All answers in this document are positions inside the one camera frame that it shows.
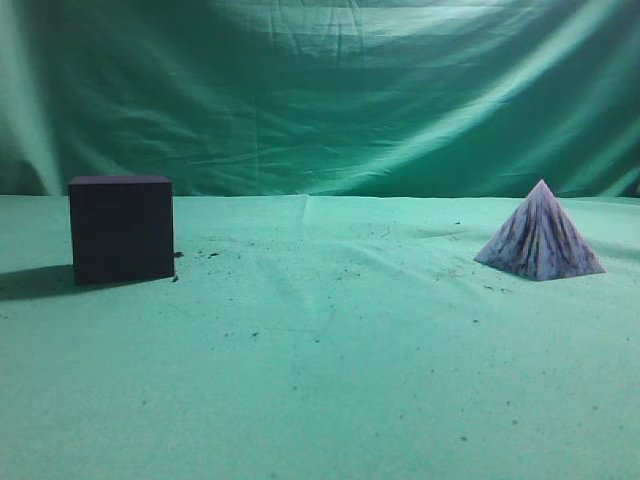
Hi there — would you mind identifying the white purple streaked square pyramid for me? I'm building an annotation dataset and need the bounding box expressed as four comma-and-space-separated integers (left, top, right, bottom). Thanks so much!
474, 180, 606, 281

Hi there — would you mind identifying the dark purple cube block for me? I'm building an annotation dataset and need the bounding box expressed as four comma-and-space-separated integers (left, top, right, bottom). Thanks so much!
68, 175, 175, 285

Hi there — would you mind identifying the green table cloth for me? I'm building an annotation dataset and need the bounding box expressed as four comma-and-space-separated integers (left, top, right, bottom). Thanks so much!
1, 196, 639, 479

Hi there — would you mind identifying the green backdrop cloth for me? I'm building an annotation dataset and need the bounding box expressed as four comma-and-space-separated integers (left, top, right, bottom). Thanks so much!
1, 1, 639, 198

